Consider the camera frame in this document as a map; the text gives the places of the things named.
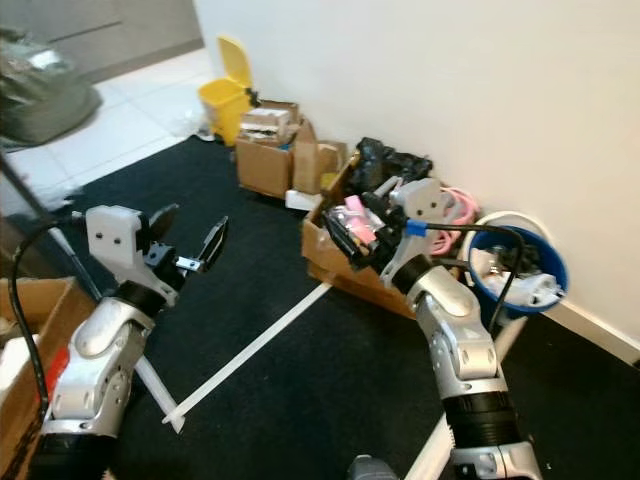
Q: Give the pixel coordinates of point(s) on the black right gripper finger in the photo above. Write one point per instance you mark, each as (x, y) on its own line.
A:
(380, 205)
(348, 242)

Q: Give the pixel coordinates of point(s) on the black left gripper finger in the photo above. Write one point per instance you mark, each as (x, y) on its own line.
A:
(214, 245)
(163, 224)

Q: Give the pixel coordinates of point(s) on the yellow pedal bin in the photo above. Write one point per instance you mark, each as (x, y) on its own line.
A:
(225, 105)

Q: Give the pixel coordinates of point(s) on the pink packets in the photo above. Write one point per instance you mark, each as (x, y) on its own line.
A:
(358, 212)

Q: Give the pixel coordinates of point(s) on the blue tape piece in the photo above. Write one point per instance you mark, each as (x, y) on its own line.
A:
(416, 229)

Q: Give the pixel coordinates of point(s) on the large open cardboard box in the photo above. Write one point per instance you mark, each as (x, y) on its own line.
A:
(345, 275)

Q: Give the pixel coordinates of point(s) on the black plastic bag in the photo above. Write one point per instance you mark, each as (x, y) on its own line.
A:
(390, 162)

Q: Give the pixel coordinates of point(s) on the flat white board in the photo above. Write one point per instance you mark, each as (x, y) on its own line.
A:
(303, 200)

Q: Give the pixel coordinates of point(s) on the folded cardboard piece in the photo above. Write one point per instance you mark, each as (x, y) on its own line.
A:
(318, 165)

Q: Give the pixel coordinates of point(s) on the small filled cardboard box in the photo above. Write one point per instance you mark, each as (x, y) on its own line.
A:
(263, 165)

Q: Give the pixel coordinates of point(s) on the long white floor tape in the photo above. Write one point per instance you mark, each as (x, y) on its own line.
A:
(250, 350)

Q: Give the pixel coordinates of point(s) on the black floor carpet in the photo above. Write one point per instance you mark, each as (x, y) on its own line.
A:
(310, 400)

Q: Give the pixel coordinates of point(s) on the grey green sack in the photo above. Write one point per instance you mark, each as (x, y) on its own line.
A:
(45, 105)

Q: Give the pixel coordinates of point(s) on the round blue bucket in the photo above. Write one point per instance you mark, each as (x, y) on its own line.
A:
(555, 265)

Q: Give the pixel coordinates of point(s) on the cardboard box with red print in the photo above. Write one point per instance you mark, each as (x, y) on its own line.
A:
(25, 400)

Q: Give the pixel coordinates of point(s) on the grey cabinet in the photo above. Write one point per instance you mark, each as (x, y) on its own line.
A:
(100, 30)

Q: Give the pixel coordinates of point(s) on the grey robot foot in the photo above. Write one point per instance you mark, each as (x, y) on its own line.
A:
(372, 468)

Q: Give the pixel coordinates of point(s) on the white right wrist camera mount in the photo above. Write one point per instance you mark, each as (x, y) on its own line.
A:
(428, 200)

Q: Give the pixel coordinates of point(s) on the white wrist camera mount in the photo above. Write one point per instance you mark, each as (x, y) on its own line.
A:
(115, 235)
(428, 200)

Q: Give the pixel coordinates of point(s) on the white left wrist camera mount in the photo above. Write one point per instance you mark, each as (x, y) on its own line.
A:
(115, 235)

